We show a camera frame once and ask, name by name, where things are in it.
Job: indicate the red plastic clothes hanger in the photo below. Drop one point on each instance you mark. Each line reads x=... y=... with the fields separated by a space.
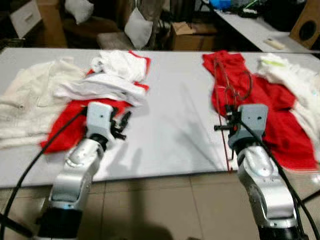
x=228 y=155

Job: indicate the red t-shirt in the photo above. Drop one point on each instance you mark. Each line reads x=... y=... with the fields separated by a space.
x=280 y=135

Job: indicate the folded white garment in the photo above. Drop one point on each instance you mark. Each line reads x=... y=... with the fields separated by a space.
x=100 y=90

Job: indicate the crumpled red garment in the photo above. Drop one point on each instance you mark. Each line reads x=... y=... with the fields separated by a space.
x=67 y=125

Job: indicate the small crumpled white garment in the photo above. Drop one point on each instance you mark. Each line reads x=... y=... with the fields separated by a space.
x=120 y=65

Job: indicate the white garment with green label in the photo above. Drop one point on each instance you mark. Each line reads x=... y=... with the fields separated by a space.
x=295 y=82

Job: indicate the white remote control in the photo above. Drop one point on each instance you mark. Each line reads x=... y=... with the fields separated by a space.
x=274 y=43

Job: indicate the open brown cardboard box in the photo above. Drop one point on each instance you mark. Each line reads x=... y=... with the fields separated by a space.
x=192 y=40

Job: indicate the white side table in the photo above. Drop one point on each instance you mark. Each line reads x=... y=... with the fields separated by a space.
x=250 y=30

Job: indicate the cream jacket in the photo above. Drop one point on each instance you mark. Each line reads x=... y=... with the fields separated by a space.
x=30 y=100

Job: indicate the white cloth bag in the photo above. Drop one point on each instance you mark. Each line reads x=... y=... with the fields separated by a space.
x=137 y=30

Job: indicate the black stand leg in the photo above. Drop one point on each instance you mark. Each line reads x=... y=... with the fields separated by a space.
x=15 y=225
x=310 y=197

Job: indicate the black case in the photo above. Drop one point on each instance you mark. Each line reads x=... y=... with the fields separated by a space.
x=280 y=15

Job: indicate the blue object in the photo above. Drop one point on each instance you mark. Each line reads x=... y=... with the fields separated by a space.
x=220 y=4

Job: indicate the wooden loudspeaker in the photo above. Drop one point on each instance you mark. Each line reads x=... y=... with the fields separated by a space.
x=306 y=27

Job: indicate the white pillow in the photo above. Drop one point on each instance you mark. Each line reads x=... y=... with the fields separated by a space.
x=79 y=10

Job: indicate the tall brown cardboard box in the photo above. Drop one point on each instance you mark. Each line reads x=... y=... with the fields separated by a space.
x=52 y=22

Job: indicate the white carton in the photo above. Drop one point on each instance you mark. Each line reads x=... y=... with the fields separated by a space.
x=25 y=17

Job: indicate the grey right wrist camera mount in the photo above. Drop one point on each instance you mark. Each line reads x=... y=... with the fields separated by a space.
x=252 y=122

